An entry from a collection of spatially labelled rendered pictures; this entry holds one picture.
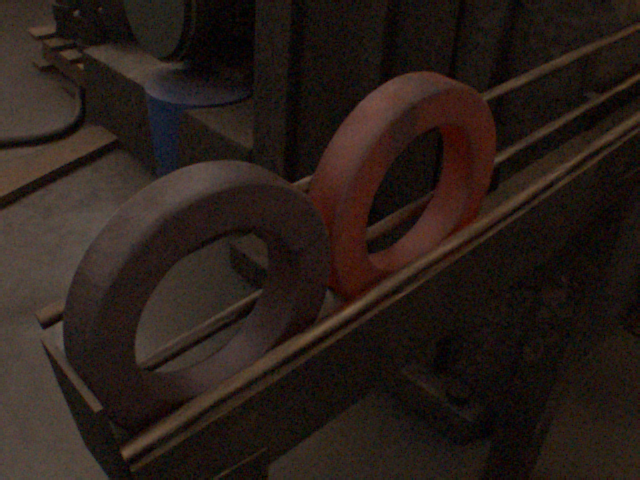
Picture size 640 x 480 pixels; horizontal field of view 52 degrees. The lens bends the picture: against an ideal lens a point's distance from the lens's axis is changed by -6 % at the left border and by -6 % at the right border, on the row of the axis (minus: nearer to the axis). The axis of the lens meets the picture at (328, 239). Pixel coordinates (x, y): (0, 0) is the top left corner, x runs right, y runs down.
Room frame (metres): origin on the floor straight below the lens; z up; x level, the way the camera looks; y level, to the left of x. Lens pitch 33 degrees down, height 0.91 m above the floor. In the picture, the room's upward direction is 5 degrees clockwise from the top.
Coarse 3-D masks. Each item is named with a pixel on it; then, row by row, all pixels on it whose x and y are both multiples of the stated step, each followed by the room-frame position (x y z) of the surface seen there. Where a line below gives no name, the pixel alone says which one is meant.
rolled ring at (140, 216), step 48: (144, 192) 0.32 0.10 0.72; (192, 192) 0.31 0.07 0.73; (240, 192) 0.33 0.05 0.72; (288, 192) 0.36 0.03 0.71; (96, 240) 0.30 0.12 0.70; (144, 240) 0.29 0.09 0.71; (192, 240) 0.31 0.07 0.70; (288, 240) 0.36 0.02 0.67; (96, 288) 0.27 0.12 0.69; (144, 288) 0.29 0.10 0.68; (288, 288) 0.37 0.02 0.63; (96, 336) 0.26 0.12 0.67; (240, 336) 0.36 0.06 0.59; (288, 336) 0.36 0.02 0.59; (96, 384) 0.26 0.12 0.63; (144, 384) 0.28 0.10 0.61; (192, 384) 0.32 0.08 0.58
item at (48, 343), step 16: (48, 336) 0.29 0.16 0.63; (48, 352) 0.28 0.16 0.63; (64, 368) 0.27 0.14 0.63; (64, 384) 0.28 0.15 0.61; (80, 384) 0.26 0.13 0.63; (80, 400) 0.26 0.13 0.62; (96, 400) 0.25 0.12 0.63; (80, 416) 0.27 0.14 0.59; (96, 416) 0.24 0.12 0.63; (80, 432) 0.29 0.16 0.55; (96, 432) 0.25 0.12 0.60; (112, 432) 0.24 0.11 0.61; (96, 448) 0.27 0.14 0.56; (112, 448) 0.24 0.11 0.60; (112, 464) 0.25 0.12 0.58
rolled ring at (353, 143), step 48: (384, 96) 0.44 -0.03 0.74; (432, 96) 0.44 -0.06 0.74; (480, 96) 0.49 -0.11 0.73; (336, 144) 0.42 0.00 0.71; (384, 144) 0.41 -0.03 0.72; (480, 144) 0.49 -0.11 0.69; (336, 192) 0.39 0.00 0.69; (480, 192) 0.50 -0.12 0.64; (336, 240) 0.39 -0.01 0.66; (432, 240) 0.48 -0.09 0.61; (336, 288) 0.40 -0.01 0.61
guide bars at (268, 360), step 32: (576, 160) 0.58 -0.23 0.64; (480, 224) 0.48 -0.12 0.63; (448, 256) 0.46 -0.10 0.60; (384, 288) 0.40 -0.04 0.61; (320, 320) 0.36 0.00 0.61; (352, 320) 0.39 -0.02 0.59; (288, 352) 0.33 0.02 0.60; (224, 384) 0.30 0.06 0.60; (256, 384) 0.32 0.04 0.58; (192, 416) 0.28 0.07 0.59; (128, 448) 0.25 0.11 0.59
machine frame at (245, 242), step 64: (256, 0) 1.30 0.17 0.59; (320, 0) 1.15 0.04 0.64; (384, 0) 1.03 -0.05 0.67; (448, 0) 0.97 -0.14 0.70; (512, 0) 0.89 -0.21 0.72; (576, 0) 0.84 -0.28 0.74; (256, 64) 1.29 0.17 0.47; (320, 64) 1.15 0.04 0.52; (384, 64) 1.03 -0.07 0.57; (448, 64) 0.95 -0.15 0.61; (512, 64) 0.89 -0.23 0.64; (576, 64) 0.82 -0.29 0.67; (256, 128) 1.29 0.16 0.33; (320, 128) 1.14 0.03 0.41; (512, 128) 0.88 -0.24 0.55; (576, 128) 0.81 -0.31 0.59; (384, 192) 1.02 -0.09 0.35; (256, 256) 1.21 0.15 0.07; (512, 320) 0.82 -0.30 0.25; (384, 384) 0.91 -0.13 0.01; (448, 384) 0.86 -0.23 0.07
